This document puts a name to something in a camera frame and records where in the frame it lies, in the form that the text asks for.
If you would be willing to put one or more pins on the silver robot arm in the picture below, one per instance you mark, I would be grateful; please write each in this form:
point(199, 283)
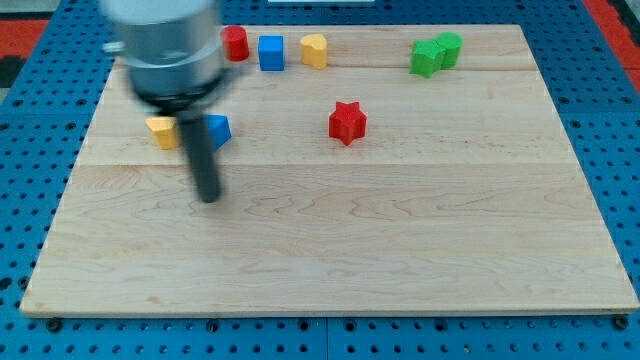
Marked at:
point(172, 49)

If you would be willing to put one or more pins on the yellow hexagon block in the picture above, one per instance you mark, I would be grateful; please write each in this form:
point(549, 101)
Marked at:
point(164, 132)

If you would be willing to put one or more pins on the wooden board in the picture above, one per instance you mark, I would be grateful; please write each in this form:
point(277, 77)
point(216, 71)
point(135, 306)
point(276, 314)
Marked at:
point(465, 197)

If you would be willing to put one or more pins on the red star block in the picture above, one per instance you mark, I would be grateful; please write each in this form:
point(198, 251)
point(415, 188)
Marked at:
point(347, 122)

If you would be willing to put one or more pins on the blue triangular block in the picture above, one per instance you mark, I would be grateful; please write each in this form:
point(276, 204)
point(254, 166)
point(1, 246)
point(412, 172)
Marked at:
point(219, 130)

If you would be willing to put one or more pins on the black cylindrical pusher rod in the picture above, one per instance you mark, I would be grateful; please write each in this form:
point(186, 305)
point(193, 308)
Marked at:
point(199, 152)

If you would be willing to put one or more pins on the yellow heart block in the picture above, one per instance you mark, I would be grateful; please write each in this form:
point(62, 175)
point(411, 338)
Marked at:
point(314, 50)

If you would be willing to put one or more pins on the blue cube block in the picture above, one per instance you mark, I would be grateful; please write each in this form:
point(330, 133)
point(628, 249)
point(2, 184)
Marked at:
point(271, 53)

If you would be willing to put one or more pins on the green star block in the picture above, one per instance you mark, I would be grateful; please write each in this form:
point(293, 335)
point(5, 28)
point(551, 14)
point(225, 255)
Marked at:
point(426, 57)

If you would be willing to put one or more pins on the red cylinder block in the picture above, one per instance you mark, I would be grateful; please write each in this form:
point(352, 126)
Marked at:
point(235, 43)

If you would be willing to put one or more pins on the green cylinder block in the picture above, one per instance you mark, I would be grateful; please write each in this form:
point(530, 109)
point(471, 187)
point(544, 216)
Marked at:
point(452, 43)

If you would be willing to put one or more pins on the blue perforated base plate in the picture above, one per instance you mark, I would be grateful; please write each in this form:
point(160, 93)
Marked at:
point(48, 110)

